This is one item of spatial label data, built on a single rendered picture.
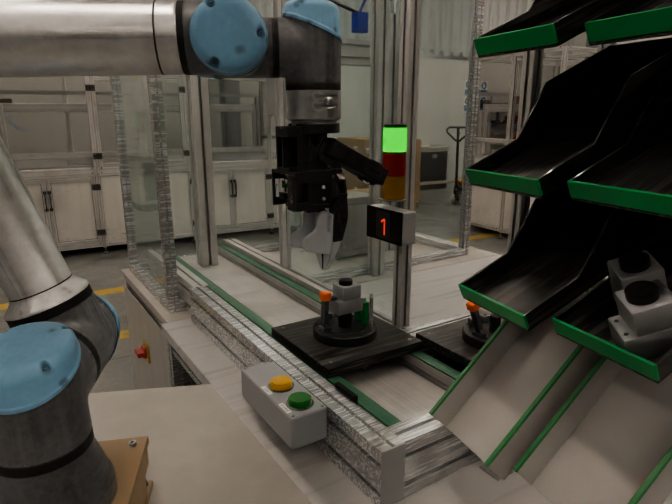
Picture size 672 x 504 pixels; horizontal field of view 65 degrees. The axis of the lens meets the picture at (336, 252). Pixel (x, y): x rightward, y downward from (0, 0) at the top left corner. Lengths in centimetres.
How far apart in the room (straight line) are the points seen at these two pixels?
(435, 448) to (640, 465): 32
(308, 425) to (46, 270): 46
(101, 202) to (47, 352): 531
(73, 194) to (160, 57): 540
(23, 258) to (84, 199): 519
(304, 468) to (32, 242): 55
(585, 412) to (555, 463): 7
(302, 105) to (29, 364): 45
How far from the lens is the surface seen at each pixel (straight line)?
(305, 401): 93
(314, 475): 95
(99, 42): 62
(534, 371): 81
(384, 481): 87
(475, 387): 84
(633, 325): 61
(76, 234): 605
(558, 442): 76
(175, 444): 106
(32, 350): 73
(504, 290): 76
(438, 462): 94
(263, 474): 96
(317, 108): 72
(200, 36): 58
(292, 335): 118
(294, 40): 72
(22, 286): 83
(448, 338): 118
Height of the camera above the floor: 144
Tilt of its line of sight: 15 degrees down
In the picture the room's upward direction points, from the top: straight up
